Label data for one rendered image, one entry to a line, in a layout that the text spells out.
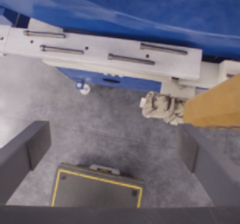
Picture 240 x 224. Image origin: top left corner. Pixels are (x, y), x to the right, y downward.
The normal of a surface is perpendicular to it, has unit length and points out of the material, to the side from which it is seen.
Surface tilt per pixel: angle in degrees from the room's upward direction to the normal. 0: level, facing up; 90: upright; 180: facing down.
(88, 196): 0
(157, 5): 11
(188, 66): 0
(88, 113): 0
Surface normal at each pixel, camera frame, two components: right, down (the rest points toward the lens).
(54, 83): -0.08, -0.14
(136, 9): 0.20, -0.08
